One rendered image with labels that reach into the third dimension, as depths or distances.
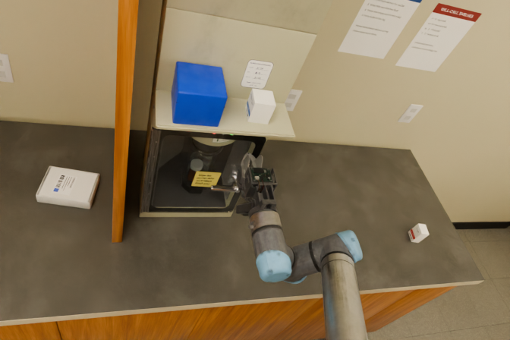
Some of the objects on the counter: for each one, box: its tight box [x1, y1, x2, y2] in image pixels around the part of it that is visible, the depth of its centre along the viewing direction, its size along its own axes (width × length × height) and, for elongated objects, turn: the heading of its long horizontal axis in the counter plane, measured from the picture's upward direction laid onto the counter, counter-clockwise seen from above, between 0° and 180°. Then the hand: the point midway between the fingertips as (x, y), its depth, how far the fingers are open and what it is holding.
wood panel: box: [112, 0, 142, 243], centre depth 81 cm, size 49×3×140 cm, turn 176°
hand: (247, 158), depth 104 cm, fingers closed
